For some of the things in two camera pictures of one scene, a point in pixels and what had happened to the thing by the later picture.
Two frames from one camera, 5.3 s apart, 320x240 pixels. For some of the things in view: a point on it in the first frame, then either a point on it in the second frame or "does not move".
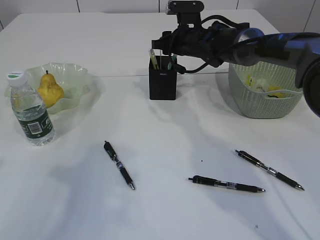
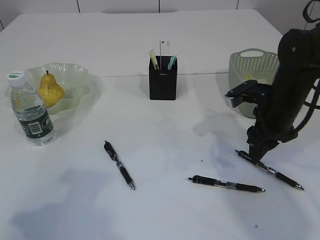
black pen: (204, 180) does not move
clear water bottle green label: (29, 107) does not move
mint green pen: (170, 65) does not move
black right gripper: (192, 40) -> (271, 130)
